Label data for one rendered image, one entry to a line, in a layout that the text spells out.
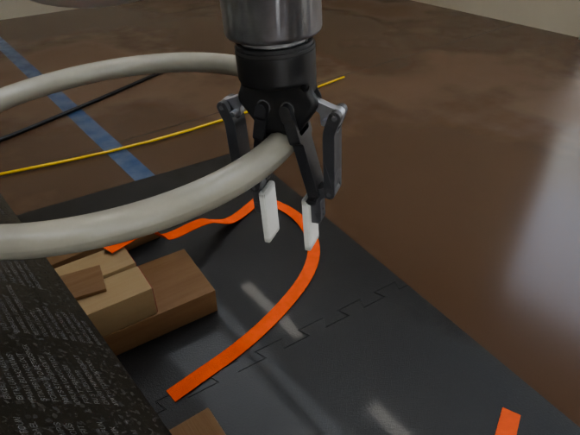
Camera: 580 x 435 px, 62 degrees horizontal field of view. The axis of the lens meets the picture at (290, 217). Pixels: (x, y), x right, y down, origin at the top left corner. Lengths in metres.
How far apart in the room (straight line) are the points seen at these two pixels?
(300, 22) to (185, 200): 0.18
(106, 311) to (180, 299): 0.22
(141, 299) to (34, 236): 1.01
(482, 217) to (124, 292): 1.40
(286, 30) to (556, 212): 1.94
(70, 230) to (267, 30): 0.23
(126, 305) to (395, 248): 0.98
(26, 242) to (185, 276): 1.17
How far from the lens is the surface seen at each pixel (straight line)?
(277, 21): 0.43
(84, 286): 1.47
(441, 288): 1.73
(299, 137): 0.49
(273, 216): 0.57
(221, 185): 0.43
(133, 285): 1.44
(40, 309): 0.76
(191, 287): 1.54
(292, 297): 1.60
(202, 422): 1.21
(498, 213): 2.17
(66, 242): 0.43
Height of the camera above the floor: 1.15
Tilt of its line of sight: 36 degrees down
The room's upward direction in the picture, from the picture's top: straight up
